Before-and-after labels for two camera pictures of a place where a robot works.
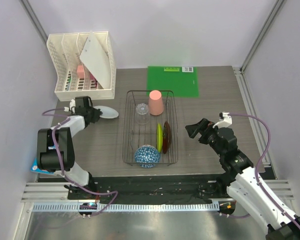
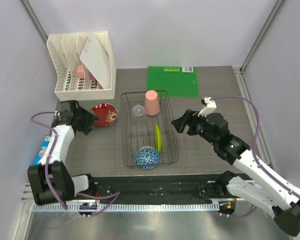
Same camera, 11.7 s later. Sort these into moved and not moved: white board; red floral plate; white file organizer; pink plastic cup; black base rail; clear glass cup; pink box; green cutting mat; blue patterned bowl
Moved: red floral plate; clear glass cup; pink plastic cup
Not moved: black base rail; white board; green cutting mat; white file organizer; pink box; blue patterned bowl
